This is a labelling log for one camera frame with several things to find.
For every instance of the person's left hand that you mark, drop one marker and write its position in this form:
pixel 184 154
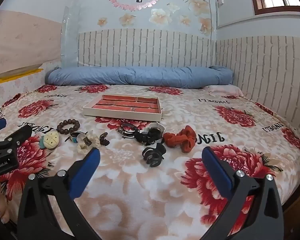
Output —
pixel 2 205

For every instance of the pink padded board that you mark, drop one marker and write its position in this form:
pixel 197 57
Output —
pixel 20 42

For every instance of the white tray with red lining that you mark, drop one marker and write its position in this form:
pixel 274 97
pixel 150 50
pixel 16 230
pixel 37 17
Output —
pixel 130 103

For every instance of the rainbow rhinestone hair clip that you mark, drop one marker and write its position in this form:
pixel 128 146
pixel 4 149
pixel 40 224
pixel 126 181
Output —
pixel 76 137

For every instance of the white flower hair accessory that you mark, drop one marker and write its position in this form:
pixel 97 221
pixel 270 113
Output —
pixel 86 143

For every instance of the yellow tape strip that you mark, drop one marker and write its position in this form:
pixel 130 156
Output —
pixel 5 79

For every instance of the rolled blue quilt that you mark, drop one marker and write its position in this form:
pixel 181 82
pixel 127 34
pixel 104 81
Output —
pixel 140 76

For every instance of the floral printed blanket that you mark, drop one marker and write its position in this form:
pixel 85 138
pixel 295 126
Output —
pixel 130 192

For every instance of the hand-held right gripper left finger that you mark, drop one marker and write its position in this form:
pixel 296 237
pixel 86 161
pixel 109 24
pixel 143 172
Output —
pixel 86 171

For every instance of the clear plastic sheet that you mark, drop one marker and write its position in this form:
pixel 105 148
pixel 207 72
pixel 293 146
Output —
pixel 70 42

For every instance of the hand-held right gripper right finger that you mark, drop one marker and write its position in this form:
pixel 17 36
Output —
pixel 217 172

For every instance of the black claw clip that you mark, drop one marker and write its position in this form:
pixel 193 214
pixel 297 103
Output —
pixel 150 155

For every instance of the pink pillow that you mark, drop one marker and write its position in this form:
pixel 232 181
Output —
pixel 222 90

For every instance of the cream round ornament with teal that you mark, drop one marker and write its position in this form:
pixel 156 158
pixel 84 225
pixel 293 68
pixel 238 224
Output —
pixel 51 140

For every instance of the flower wall stickers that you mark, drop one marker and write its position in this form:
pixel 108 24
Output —
pixel 157 15

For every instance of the orange scrunchie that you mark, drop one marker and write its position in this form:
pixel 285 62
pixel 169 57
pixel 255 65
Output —
pixel 175 137

